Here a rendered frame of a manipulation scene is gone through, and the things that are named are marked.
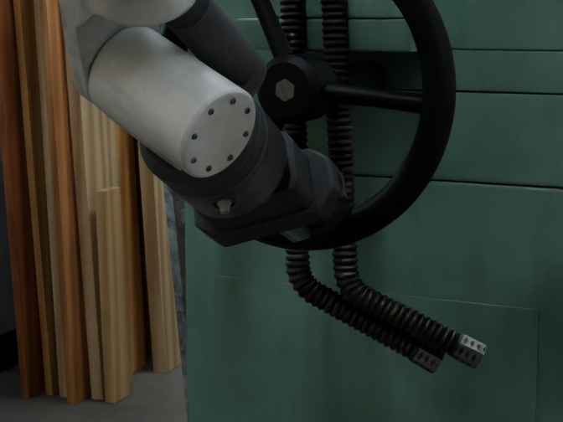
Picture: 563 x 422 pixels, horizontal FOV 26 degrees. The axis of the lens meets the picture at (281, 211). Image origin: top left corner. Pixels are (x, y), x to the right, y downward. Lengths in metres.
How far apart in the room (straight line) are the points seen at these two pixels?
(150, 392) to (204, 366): 1.51
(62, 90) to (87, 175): 0.19
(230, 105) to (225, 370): 0.63
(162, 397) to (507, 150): 1.76
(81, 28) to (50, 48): 1.90
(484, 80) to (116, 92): 0.49
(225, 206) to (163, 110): 0.13
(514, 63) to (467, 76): 0.05
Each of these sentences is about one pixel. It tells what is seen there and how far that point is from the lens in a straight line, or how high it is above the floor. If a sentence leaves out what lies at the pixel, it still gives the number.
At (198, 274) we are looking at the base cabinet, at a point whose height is 0.59.
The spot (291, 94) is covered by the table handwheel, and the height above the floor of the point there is 0.81.
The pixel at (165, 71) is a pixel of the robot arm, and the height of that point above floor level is 0.84.
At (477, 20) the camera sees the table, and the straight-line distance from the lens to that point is 1.20.
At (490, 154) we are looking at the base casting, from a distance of 1.21.
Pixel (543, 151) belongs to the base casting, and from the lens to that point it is 1.19.
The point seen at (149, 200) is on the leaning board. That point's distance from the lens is 2.94.
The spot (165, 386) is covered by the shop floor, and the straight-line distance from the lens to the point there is 2.92.
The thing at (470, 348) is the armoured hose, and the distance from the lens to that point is 1.14.
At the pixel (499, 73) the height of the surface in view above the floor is 0.82.
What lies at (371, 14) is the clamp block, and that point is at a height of 0.87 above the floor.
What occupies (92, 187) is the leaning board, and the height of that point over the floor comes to 0.48.
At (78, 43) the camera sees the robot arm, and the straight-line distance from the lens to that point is 0.81.
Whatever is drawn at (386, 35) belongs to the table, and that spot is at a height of 0.86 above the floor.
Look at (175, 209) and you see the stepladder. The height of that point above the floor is 0.51.
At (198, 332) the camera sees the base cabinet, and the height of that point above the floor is 0.52.
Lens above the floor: 0.88
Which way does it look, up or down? 9 degrees down
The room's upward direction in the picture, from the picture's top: straight up
